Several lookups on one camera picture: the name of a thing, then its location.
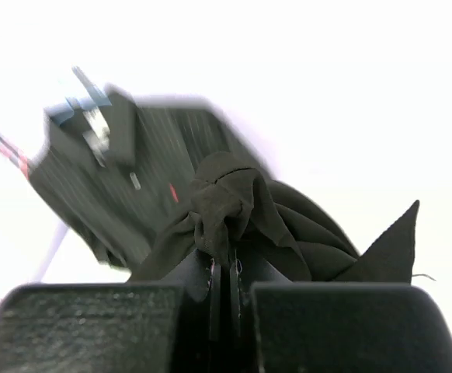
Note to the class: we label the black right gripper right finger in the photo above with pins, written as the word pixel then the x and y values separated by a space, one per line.
pixel 283 326

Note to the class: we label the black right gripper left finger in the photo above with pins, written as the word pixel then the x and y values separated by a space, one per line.
pixel 162 326

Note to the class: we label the black striped shirt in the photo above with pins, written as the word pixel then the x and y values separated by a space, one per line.
pixel 119 199

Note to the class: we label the silver clothes rack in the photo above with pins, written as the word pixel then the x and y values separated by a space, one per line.
pixel 21 162

